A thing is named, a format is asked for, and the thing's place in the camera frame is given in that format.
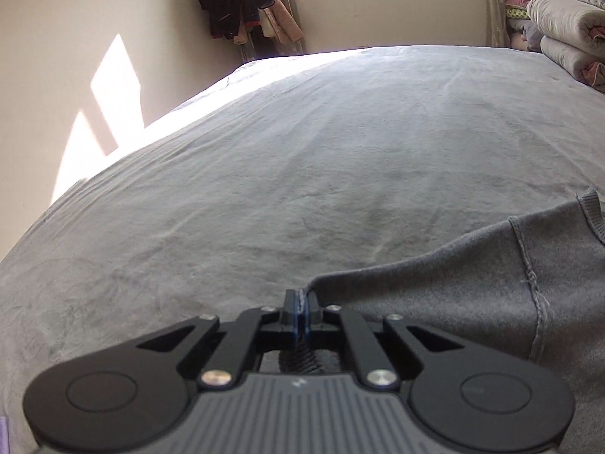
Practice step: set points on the pink hanging garments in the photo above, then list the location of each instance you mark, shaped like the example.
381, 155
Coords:
283, 23

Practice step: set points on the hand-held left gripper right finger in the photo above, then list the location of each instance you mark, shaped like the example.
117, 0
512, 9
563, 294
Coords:
309, 314

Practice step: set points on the grey knit sweater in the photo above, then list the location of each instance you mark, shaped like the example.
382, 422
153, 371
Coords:
472, 283

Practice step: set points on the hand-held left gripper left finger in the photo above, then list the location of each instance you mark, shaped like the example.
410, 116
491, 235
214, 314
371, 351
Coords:
288, 312

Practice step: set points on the purple white cloth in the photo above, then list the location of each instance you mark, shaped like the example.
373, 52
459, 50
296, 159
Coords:
4, 432

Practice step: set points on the pink patterned cushion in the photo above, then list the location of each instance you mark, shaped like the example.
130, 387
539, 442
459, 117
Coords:
519, 9

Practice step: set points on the bed with grey sheet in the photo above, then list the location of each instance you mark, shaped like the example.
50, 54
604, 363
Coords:
283, 175

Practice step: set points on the folded grey pink quilt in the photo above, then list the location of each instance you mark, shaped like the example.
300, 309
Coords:
567, 28

